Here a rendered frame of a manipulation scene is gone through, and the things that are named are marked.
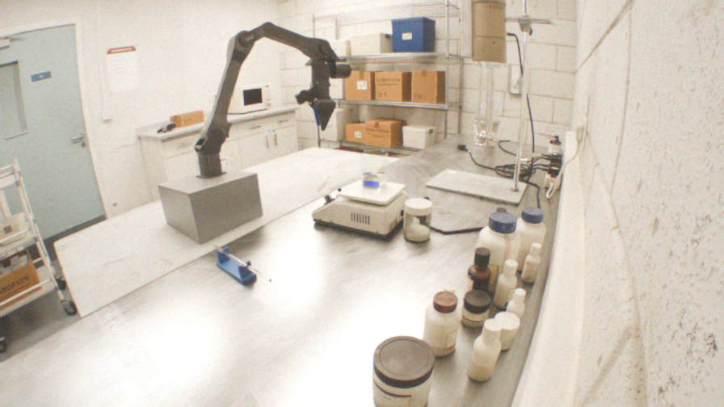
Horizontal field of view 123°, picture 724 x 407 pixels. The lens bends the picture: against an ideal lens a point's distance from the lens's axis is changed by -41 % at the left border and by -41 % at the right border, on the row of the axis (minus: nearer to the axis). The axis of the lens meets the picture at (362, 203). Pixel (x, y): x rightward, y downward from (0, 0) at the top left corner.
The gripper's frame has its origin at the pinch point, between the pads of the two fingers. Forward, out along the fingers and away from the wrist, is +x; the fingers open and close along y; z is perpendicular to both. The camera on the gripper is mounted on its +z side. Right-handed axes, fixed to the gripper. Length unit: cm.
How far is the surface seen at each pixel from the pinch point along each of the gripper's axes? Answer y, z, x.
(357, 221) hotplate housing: 42.2, -0.3, 15.6
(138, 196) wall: -207, 154, 99
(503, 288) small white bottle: 75, -14, 12
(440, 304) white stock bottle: 79, 0, 8
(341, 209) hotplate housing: 39.2, 2.7, 13.7
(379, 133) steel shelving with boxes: -180, -87, 50
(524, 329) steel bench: 81, -15, 16
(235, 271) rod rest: 52, 26, 18
